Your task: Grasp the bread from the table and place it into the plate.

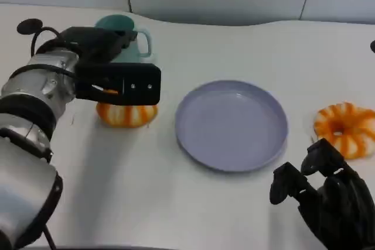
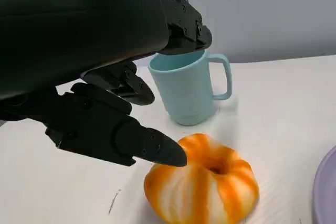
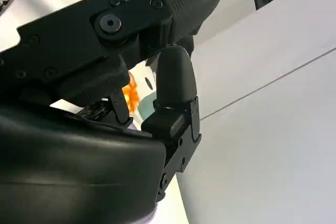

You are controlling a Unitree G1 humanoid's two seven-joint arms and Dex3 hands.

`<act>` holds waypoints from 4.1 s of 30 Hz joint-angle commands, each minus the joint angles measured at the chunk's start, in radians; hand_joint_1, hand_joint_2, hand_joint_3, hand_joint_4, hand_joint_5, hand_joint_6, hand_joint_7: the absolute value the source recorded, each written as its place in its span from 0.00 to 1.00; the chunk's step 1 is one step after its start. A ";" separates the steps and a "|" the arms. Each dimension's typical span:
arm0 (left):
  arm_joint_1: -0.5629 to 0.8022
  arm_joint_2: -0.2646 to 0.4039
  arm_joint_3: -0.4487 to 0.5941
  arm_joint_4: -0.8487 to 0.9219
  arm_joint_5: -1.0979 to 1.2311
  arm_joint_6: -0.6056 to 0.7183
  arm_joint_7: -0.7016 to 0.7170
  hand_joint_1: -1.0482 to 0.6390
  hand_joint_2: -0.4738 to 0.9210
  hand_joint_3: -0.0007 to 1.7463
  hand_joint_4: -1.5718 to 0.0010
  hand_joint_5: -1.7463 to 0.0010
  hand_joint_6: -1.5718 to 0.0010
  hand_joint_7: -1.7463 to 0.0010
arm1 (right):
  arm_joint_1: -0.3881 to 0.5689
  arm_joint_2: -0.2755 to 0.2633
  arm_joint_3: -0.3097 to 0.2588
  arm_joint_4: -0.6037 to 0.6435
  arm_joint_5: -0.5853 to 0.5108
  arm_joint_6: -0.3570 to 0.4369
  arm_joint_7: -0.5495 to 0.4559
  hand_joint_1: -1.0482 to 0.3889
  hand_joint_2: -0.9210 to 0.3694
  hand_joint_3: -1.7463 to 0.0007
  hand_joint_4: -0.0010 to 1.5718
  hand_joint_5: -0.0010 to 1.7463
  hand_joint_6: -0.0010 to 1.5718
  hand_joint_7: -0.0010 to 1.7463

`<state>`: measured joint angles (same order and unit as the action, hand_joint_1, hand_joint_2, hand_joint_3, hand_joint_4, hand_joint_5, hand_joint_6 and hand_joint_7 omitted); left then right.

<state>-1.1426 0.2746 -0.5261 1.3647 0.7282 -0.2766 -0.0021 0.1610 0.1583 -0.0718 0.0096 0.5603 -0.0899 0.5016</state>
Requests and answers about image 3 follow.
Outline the pale green mug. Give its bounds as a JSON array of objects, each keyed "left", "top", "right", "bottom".
[{"left": 139, "top": 92, "right": 158, "bottom": 121}]

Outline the orange white pumpkin-shaped bread roll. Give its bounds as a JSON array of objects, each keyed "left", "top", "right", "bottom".
[{"left": 122, "top": 74, "right": 140, "bottom": 116}]

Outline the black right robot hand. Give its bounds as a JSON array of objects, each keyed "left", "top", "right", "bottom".
[{"left": 0, "top": 0, "right": 226, "bottom": 224}]

